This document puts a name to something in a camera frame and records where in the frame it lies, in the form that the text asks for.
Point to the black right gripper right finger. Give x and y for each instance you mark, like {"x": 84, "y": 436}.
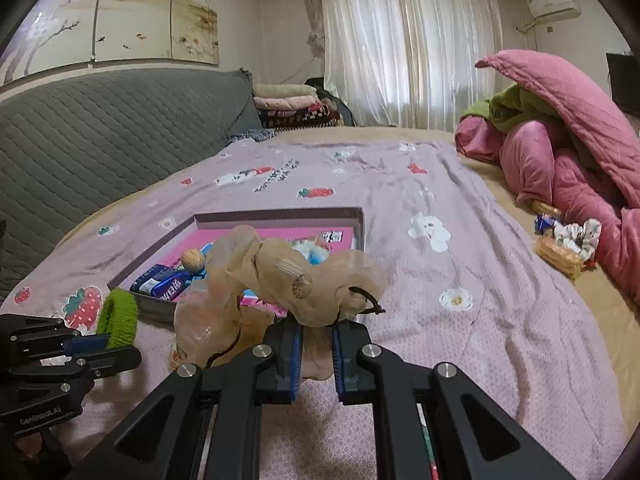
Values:
{"x": 432, "y": 422}

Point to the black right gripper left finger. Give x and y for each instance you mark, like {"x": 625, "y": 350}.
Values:
{"x": 202, "y": 423}

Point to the pink strawberry print blanket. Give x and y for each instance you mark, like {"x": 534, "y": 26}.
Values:
{"x": 462, "y": 281}

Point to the grey quilted headboard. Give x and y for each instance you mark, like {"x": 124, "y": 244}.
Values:
{"x": 74, "y": 146}

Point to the black wall television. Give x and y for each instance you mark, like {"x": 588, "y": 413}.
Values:
{"x": 624, "y": 72}

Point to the white air conditioner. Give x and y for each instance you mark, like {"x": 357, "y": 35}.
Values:
{"x": 548, "y": 11}

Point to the white sheer curtain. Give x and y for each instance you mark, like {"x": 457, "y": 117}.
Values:
{"x": 407, "y": 63}

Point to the floral wall painting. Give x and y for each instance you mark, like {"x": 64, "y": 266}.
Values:
{"x": 58, "y": 33}

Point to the green blanket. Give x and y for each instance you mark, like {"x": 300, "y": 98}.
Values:
{"x": 513, "y": 105}

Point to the brown walnut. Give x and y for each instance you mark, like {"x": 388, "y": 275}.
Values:
{"x": 193, "y": 260}

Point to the silver wrapped egg toy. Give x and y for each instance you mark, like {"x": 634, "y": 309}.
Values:
{"x": 315, "y": 254}

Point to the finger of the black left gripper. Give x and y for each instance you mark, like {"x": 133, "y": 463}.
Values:
{"x": 35, "y": 381}
{"x": 25, "y": 334}

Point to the beige sheer scrunchie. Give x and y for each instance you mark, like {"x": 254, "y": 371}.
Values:
{"x": 227, "y": 311}

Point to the blue snack packet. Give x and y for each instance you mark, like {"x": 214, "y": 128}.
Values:
{"x": 161, "y": 282}

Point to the small blue snack wrapper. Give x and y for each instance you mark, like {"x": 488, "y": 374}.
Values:
{"x": 545, "y": 224}

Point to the pink quilted duvet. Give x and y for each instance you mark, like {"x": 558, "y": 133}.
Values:
{"x": 587, "y": 166}

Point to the stack of folded blankets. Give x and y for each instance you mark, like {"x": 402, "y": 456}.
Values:
{"x": 298, "y": 106}

